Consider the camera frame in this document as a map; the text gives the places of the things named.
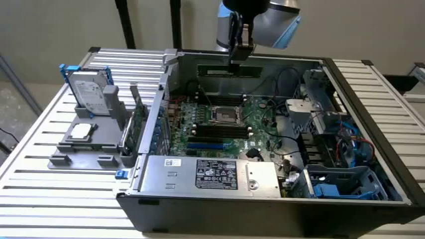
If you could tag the black RAM slot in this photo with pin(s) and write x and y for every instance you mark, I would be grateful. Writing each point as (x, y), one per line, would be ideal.
(220, 132)
(220, 96)
(220, 136)
(220, 129)
(220, 104)
(220, 99)
(220, 125)

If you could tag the black open PC case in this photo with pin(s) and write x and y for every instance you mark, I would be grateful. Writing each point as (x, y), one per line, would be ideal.
(232, 216)

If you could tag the blue-grey disk bay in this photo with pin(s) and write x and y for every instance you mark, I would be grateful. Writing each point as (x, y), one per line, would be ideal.
(351, 184)

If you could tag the metal CPU socket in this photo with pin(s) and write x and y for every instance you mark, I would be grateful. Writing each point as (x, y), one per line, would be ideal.
(225, 114)

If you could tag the black upright post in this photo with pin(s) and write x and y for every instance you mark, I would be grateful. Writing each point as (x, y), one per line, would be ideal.
(176, 22)
(125, 22)

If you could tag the green graphics card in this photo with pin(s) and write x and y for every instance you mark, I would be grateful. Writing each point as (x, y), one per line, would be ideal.
(137, 117)

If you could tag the grey metal drive cage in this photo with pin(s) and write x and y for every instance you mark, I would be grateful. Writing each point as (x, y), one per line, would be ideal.
(318, 84)

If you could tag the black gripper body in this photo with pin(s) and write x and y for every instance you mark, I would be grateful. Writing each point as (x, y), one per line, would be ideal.
(246, 8)

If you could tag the blue expansion slot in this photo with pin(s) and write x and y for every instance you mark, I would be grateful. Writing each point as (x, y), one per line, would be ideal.
(204, 146)

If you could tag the silver CPU chip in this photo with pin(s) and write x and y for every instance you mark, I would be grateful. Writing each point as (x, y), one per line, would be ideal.
(81, 130)

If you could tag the green motherboard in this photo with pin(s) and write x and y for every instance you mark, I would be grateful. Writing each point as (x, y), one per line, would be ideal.
(262, 129)

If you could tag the blue disk bracket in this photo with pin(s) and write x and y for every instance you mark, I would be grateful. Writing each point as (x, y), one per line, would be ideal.
(108, 74)

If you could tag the grey parts rack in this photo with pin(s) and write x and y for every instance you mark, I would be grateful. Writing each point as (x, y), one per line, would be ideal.
(96, 152)

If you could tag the green RAM stick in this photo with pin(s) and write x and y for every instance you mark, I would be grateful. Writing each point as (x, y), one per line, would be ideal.
(212, 72)

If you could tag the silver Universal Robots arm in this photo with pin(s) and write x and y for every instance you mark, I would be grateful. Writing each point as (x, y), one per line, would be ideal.
(278, 25)

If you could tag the grey box with blue edge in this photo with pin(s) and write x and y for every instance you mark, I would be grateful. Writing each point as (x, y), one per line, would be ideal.
(415, 74)

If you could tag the silver hard disk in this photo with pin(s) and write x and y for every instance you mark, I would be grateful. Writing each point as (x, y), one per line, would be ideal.
(89, 94)

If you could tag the grey power supply unit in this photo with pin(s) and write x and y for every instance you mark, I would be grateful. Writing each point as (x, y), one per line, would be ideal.
(172, 174)

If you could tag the blue plastic case latch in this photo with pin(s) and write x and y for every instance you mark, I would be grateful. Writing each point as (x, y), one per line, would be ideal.
(121, 174)

